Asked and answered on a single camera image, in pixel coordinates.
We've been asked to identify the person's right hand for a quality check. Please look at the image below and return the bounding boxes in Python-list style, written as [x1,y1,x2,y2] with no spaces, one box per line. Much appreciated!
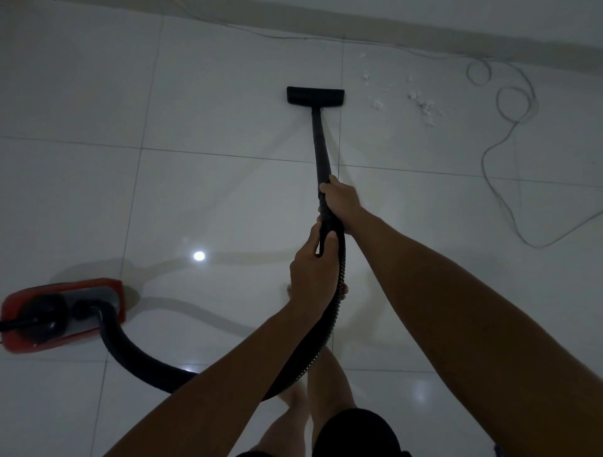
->
[318,175,366,235]

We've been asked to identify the person's left hand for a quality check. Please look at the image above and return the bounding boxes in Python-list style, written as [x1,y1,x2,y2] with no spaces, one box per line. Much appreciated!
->
[288,222,349,319]

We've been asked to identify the red and black vacuum cleaner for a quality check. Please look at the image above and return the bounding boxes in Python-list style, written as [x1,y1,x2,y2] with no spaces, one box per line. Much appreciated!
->
[0,86,347,402]

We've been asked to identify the person's right forearm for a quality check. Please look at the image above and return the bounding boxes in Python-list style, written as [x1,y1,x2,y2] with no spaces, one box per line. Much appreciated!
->
[350,212,603,457]

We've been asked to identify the person's left forearm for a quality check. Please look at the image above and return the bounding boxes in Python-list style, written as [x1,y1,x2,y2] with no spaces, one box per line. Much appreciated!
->
[103,301,312,457]

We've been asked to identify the person's right leg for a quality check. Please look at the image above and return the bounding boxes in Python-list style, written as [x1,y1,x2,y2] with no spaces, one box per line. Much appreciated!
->
[307,348,357,448]

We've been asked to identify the person's leg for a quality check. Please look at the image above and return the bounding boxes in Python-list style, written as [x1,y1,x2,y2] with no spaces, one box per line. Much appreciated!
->
[307,348,357,448]
[249,381,310,457]

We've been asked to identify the person's left leg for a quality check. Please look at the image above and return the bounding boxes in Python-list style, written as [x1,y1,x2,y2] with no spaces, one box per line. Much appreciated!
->
[249,381,310,457]

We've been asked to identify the scattered white paper scraps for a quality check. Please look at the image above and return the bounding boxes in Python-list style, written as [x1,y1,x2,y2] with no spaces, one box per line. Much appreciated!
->
[360,51,442,128]

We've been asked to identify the black shorts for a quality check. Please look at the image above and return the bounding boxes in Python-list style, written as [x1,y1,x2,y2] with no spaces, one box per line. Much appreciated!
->
[235,407,411,457]

